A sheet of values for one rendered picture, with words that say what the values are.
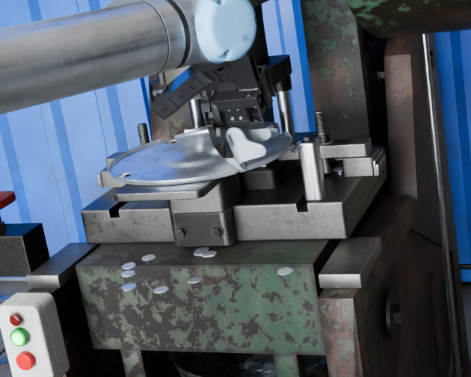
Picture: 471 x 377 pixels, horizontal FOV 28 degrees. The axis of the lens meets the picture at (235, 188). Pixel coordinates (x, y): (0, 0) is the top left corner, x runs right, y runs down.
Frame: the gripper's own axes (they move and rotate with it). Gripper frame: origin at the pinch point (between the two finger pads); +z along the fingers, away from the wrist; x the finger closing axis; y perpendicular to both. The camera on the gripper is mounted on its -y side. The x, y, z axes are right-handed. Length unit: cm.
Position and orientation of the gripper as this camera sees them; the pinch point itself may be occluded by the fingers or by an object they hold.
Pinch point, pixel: (238, 162)
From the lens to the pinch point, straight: 133.4
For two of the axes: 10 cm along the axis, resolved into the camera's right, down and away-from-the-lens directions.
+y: 9.4, -0.5, -3.4
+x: 2.1, -6.9, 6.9
